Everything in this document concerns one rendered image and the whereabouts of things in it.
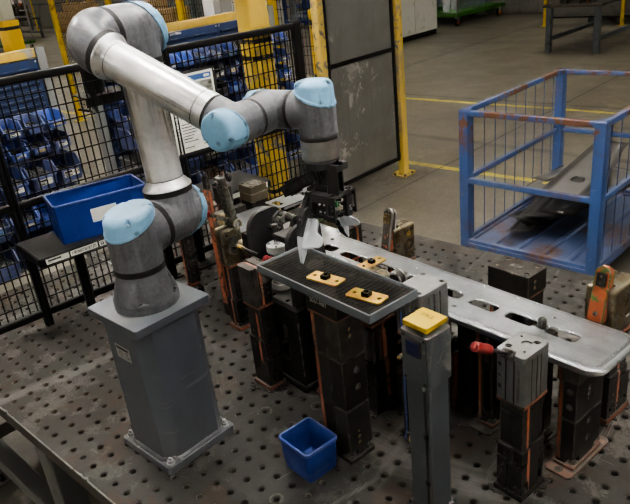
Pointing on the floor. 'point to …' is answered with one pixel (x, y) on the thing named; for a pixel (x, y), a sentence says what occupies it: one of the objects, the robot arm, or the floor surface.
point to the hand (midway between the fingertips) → (323, 249)
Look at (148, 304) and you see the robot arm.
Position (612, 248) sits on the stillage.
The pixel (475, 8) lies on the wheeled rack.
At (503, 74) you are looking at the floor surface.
